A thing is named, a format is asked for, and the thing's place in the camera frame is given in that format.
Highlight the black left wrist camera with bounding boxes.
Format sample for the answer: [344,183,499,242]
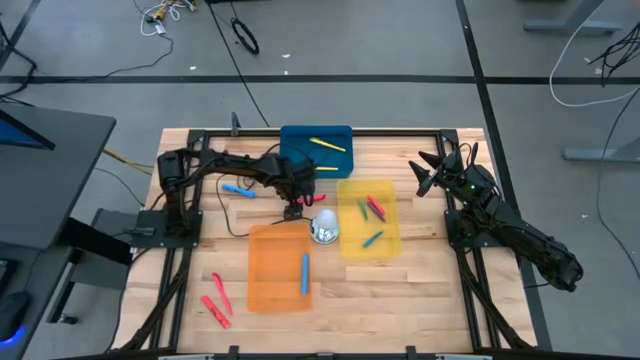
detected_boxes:
[282,201,304,223]

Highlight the yellow translucent bin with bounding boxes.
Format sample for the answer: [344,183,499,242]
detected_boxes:
[337,178,404,260]

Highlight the yellow braided cable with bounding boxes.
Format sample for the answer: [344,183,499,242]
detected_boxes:
[102,148,154,177]

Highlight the black desk leg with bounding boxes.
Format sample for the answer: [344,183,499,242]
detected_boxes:
[46,216,135,326]

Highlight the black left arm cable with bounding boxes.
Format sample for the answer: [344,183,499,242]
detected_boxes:
[214,172,289,239]

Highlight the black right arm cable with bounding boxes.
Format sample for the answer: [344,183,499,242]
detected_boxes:
[457,141,480,169]

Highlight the purple highlighter marker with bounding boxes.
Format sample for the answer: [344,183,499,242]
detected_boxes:
[367,200,387,224]

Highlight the wooden desk grey legs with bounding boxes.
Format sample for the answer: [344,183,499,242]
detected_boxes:
[522,0,640,164]

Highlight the orange translucent bin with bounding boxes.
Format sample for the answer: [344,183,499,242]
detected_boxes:
[247,223,315,315]

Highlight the black computer monitor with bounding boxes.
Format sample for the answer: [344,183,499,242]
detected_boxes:
[0,107,57,152]

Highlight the blue highlighter marker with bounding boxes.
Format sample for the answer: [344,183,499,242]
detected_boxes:
[221,183,257,200]
[300,252,311,296]

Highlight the black cable tangle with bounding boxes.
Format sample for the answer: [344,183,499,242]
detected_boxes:
[588,20,640,87]

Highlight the black computer mouse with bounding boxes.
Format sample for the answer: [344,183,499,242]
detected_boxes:
[0,291,31,346]

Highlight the red highlighter marker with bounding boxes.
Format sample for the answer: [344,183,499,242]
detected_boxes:
[200,294,233,330]
[366,194,387,217]
[211,272,234,317]

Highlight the white floor cable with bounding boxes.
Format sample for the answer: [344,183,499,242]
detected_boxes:
[548,0,640,109]

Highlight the teal highlighter marker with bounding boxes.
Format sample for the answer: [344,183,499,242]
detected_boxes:
[361,229,385,249]

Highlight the white bulb chrome lamp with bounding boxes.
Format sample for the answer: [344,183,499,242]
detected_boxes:
[309,207,341,246]

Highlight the floor cable bundle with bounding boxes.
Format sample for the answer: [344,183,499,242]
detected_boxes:
[138,0,197,38]

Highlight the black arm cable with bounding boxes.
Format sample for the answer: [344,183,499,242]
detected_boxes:
[457,141,480,169]
[214,172,289,239]

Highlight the thin black hanging cable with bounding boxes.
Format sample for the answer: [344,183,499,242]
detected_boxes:
[206,0,271,129]

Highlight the blue plastic bin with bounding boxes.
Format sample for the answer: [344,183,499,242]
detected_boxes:
[278,124,355,180]

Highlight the black desk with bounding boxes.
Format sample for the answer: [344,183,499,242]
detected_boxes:
[0,102,118,251]

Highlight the black aluminium table frame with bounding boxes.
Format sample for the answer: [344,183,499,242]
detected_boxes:
[112,128,539,360]

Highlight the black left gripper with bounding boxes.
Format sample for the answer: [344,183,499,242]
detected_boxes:
[273,156,318,208]

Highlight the black coiled cable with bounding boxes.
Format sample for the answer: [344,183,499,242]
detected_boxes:
[230,17,261,56]

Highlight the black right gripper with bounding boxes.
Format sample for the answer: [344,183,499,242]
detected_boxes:
[408,150,471,198]

